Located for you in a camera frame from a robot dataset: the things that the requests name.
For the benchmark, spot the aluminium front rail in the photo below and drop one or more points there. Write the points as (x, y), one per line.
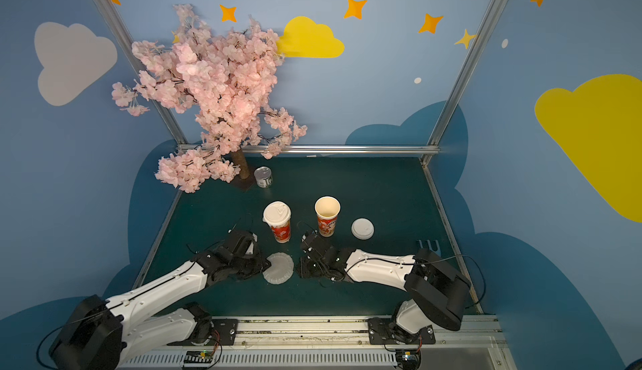
(341, 342)

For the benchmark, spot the aluminium frame right post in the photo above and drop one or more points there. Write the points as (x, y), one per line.
(484, 33)

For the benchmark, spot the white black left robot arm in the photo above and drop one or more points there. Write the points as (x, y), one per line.
(104, 334)

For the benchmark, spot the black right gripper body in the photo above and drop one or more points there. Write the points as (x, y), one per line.
(311, 258)

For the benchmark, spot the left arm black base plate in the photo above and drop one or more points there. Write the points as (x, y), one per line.
(218, 331)

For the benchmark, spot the small green circuit board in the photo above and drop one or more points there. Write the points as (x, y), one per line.
(198, 359)

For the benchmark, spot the red paper cup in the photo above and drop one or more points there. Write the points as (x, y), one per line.
(282, 234)
(327, 209)

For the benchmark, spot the translucent paper sheet left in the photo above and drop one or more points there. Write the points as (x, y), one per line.
(280, 270)

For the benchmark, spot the blue garden fork wooden handle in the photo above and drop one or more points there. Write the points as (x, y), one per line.
(433, 246)

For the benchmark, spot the small silver tin can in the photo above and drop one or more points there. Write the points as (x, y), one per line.
(264, 177)

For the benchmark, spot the pink cherry blossom tree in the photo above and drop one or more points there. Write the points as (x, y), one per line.
(230, 79)

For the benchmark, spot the aluminium frame left post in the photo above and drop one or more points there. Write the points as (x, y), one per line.
(110, 14)

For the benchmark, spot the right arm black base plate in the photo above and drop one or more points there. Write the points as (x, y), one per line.
(384, 331)

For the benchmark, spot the aluminium frame post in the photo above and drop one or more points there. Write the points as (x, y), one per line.
(484, 33)
(110, 14)

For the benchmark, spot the white lid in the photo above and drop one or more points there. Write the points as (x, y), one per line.
(276, 214)
(362, 229)

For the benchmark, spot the aluminium frame back bar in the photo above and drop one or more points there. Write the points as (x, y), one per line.
(353, 150)

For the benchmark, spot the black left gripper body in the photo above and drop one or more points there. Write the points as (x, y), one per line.
(246, 258)

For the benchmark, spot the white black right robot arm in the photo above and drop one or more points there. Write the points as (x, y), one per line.
(437, 290)

